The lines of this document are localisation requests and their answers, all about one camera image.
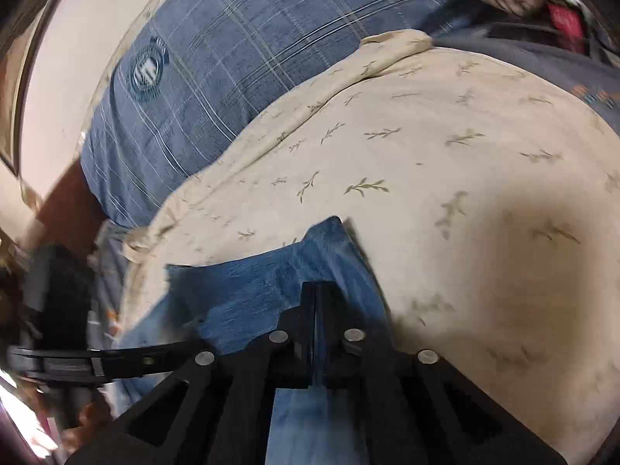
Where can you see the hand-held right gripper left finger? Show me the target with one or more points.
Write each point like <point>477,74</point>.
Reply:
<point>290,344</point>

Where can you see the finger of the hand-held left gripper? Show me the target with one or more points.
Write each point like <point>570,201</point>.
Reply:
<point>145,361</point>

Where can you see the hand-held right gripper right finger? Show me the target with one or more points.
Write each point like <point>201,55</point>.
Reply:
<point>334,344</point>

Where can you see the blue faded denim pants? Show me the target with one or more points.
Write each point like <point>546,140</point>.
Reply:
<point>252,290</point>

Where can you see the brown headboard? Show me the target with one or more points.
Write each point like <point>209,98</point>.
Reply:
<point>72,198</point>

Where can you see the cream leaf-print blanket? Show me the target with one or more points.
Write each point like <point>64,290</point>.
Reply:
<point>436,179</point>

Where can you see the blue plaid pillow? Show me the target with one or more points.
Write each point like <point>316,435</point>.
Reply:
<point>218,58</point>

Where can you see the grey patterned bed sheet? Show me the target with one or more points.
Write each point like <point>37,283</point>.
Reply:
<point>557,68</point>

